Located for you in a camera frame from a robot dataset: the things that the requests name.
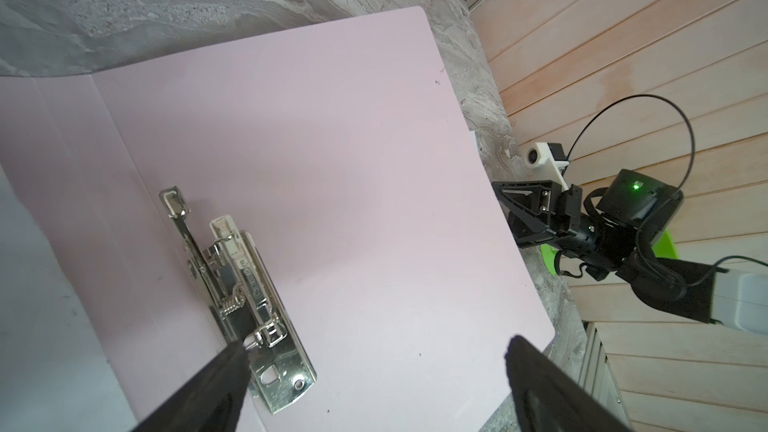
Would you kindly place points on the metal folder clip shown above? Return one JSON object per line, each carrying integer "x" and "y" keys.
{"x": 234, "y": 282}

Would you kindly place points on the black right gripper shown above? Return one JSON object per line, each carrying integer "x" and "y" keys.
{"x": 634, "y": 210}

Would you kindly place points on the pink file folder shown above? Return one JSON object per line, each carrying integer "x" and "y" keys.
{"x": 342, "y": 149}

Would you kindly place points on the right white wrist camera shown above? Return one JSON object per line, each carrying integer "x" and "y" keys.
{"x": 546, "y": 161}

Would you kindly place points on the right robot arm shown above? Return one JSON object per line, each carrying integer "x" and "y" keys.
{"x": 705, "y": 293}

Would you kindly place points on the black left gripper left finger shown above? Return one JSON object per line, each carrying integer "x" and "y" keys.
{"x": 211, "y": 400}

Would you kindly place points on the printed white paper sheet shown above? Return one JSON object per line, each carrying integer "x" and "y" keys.
{"x": 55, "y": 375}

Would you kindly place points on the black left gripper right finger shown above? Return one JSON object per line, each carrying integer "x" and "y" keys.
{"x": 546, "y": 399}

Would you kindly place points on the green plastic goblet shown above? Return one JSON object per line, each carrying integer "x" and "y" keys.
{"x": 664, "y": 247}

